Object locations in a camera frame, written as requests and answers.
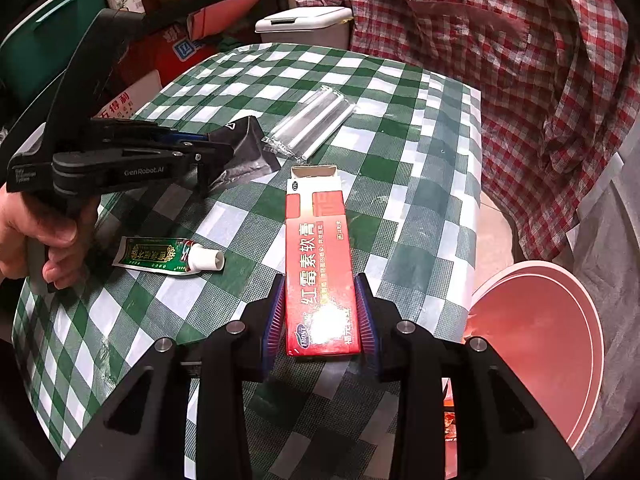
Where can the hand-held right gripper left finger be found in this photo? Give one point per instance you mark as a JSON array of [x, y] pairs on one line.
[[275, 325]]

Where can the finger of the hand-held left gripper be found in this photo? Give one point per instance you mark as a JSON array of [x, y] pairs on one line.
[[210, 152], [150, 129]]

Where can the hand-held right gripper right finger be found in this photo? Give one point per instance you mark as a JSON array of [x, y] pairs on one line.
[[367, 325]]

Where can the black foil packet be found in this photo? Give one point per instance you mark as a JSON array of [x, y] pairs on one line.
[[245, 155]]

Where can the red ointment box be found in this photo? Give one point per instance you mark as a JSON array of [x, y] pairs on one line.
[[320, 260]]

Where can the pink round bin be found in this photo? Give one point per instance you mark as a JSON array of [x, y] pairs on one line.
[[540, 350]]

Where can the person's left hand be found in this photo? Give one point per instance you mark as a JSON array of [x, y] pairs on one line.
[[30, 220]]

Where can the white plastic bag red print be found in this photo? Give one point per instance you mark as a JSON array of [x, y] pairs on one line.
[[135, 95]]

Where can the red bag with blue label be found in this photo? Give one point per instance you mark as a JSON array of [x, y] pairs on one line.
[[170, 60]]

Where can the green ointment tube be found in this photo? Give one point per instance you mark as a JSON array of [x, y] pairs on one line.
[[155, 255]]

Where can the clear plastic strip pack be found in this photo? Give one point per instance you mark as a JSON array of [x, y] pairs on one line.
[[310, 120]]

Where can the teal plastic storage bin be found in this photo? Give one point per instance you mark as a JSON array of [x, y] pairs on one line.
[[50, 25]]

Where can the white lidded bin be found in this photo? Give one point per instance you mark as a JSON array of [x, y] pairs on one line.
[[300, 22]]

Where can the green checkered tablecloth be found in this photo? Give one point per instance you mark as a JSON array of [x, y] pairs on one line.
[[375, 110]]

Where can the grey cloth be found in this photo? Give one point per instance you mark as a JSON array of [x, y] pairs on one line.
[[615, 260]]

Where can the red plaid shirt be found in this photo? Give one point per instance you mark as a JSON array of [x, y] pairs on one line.
[[475, 60]]

